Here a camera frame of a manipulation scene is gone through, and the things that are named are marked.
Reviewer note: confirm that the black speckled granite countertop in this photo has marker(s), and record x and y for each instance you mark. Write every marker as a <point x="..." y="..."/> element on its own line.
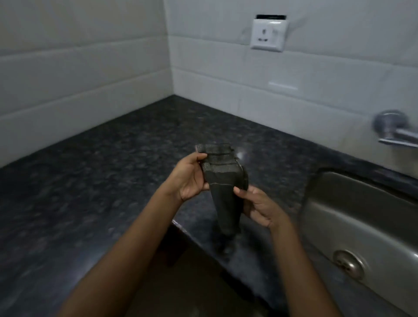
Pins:
<point x="81" y="196"/>

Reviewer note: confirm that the round metal sink drain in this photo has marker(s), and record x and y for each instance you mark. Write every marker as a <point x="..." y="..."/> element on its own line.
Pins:
<point x="348" y="264"/>

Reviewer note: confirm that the person's right hand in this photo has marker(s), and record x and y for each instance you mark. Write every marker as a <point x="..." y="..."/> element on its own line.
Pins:
<point x="261" y="205"/>

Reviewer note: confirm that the stainless steel sink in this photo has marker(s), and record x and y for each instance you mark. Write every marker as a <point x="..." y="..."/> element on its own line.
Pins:
<point x="359" y="228"/>

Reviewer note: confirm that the dark grey cleaning cloth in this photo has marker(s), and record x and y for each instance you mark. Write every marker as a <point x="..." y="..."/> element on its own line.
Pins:
<point x="225" y="189"/>

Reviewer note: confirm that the chrome wall faucet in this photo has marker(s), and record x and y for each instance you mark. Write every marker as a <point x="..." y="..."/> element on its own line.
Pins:
<point x="392" y="129"/>

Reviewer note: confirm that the white wall socket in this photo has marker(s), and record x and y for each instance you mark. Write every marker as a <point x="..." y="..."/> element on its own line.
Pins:
<point x="268" y="34"/>

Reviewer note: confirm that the person's right forearm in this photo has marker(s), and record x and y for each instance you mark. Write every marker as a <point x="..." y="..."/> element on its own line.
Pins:
<point x="300" y="271"/>

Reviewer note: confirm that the person's left hand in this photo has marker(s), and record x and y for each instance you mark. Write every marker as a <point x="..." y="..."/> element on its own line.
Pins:
<point x="187" y="178"/>

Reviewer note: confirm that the person's left forearm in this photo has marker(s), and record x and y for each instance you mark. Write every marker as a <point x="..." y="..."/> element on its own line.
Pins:
<point x="117" y="261"/>

